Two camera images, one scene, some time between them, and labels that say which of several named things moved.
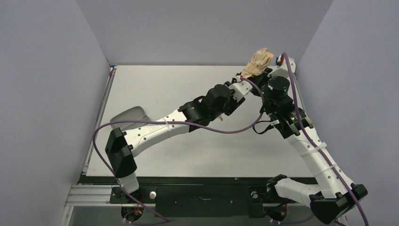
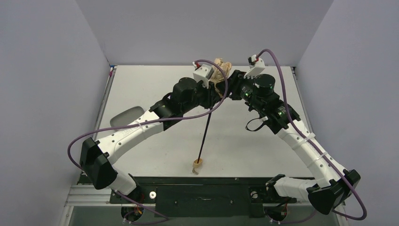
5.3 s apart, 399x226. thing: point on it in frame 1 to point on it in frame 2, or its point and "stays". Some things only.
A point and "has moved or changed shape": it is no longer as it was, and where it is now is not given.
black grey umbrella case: [135, 113] stays
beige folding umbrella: [259, 60] has moved or changed shape
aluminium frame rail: [91, 195] stays
